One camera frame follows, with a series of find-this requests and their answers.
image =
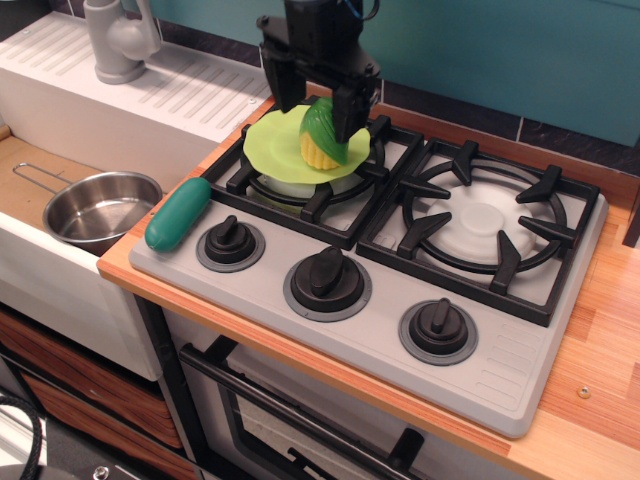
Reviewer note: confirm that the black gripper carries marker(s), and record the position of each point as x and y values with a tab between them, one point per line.
319	41

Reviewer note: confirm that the toy corncob green husk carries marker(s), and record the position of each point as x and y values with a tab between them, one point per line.
318	145

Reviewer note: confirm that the dark green toy cucumber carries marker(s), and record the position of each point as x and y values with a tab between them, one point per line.
171	223

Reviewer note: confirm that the light green plastic plate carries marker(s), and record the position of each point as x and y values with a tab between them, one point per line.
272	147

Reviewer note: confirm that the stainless steel pot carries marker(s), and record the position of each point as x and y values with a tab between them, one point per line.
96	212

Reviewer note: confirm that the white toy sink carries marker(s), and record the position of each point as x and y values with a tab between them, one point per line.
60	123

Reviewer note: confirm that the black left burner grate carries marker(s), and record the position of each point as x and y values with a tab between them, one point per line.
333	212

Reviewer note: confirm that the black burner grate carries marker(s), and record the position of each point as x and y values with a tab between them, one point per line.
333	212
500	233

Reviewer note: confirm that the black right burner grate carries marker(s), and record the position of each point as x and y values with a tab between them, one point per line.
500	233

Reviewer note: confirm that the black left stove knob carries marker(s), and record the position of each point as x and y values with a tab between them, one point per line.
230	246

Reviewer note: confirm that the black stove knob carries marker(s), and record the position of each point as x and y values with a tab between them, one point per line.
230	246
327	287
438	333

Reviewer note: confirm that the black middle stove knob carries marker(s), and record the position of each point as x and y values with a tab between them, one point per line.
327	287

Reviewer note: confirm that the grey toy faucet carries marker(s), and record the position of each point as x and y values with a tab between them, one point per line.
120	45

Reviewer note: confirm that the grey toy stove top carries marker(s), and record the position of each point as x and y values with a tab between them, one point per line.
498	386

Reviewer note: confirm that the black right stove knob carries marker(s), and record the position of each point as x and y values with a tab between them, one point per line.
438	333

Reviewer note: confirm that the toy oven door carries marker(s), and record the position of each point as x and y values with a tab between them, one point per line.
298	428

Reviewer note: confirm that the wooden drawer front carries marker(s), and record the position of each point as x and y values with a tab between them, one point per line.
111	405

